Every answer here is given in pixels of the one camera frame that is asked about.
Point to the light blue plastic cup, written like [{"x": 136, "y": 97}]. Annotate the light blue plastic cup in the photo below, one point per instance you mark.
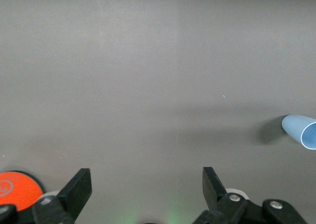
[{"x": 296, "y": 127}]

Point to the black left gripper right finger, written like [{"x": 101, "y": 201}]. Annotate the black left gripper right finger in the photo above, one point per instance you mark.
[{"x": 212, "y": 187}]

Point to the orange cylindrical can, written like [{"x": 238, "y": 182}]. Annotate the orange cylindrical can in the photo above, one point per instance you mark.
[{"x": 19, "y": 192}]

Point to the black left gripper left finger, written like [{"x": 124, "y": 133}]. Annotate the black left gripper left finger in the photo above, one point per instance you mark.
[{"x": 76, "y": 192}]

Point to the dark grey table mat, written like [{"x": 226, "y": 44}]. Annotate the dark grey table mat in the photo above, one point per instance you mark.
[{"x": 148, "y": 61}]

